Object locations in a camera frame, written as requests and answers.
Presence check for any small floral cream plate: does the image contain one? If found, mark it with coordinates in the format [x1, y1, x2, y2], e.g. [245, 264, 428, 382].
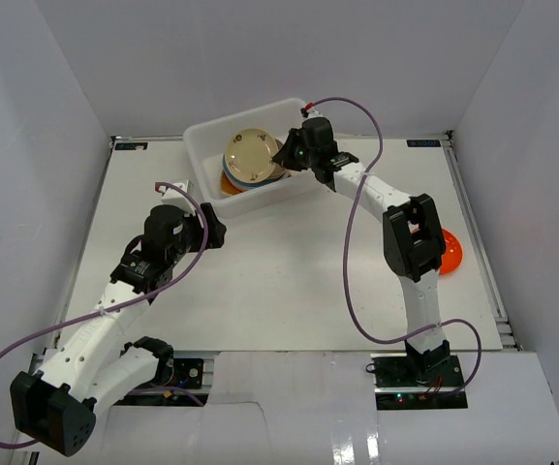
[224, 128, 278, 161]

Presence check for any woven bamboo fan tray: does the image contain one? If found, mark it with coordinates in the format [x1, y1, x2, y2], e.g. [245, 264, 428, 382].
[220, 171, 241, 197]

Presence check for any blue round plate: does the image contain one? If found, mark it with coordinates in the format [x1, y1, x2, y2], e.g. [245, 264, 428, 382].
[222, 154, 292, 192]

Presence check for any orange round plate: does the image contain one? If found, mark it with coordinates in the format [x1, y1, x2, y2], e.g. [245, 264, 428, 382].
[440, 229, 464, 275]

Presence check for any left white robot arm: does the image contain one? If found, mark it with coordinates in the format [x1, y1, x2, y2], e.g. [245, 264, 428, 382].
[10, 202, 227, 457]

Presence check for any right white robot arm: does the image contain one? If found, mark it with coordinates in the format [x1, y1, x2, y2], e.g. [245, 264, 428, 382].
[273, 117, 450, 387]

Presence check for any white plastic bin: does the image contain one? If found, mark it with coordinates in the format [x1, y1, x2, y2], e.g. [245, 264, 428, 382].
[183, 98, 323, 218]

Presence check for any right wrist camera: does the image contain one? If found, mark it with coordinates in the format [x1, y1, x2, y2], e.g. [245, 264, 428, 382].
[299, 102, 324, 120]

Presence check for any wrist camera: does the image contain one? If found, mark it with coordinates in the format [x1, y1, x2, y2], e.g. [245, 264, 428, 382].
[299, 102, 324, 120]
[154, 179, 193, 202]

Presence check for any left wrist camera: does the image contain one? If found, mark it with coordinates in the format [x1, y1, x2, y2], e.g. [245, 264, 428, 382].
[154, 179, 193, 202]

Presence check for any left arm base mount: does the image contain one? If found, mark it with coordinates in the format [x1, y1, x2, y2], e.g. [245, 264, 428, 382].
[118, 357, 208, 407]

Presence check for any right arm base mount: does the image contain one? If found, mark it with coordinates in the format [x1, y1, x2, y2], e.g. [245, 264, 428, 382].
[365, 356, 468, 412]

